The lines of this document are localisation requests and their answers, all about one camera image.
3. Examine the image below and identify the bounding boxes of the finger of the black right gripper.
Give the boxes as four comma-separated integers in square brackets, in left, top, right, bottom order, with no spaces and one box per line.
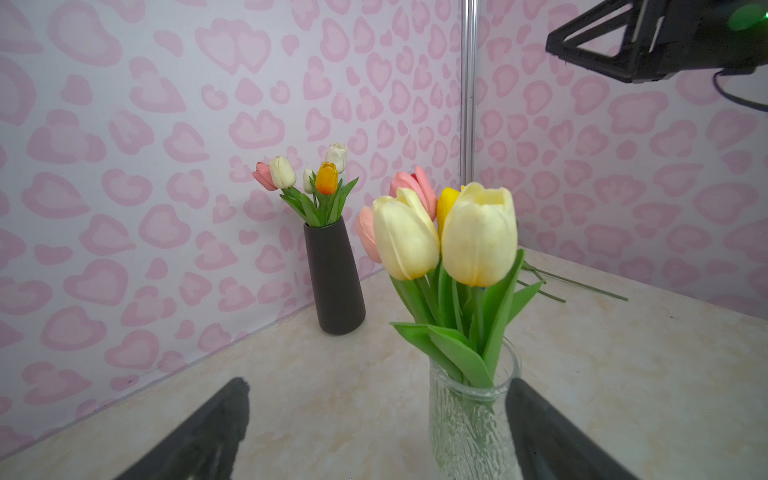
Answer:
[545,0,669,83]

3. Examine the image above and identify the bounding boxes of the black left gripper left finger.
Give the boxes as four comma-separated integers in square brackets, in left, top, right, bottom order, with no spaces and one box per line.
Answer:
[117,377,250,480]

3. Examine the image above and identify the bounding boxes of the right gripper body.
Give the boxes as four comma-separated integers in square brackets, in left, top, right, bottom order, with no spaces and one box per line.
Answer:
[659,0,767,73]

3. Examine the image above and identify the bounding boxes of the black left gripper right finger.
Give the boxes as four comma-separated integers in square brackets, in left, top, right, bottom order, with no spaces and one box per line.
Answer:
[505,378,636,480]

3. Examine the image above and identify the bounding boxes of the clear plastic cup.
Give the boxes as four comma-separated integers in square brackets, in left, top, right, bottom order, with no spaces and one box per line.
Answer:
[427,340,522,479]

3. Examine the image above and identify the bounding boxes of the small yellow tulip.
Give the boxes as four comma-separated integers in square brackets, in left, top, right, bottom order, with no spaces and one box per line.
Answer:
[517,262,629,304]

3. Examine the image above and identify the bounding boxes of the dark grey vase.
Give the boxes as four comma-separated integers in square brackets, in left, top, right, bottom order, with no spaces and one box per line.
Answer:
[304,218,366,336]

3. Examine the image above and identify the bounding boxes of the cream white tulip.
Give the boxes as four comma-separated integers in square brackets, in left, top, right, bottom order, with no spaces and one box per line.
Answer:
[269,156,320,227]

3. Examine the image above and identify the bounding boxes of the orange tulip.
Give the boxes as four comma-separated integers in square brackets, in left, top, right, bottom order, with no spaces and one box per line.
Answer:
[315,162,339,196]

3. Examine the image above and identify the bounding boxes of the aluminium corner post right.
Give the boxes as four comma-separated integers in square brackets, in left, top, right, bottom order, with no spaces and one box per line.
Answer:
[459,0,478,185]

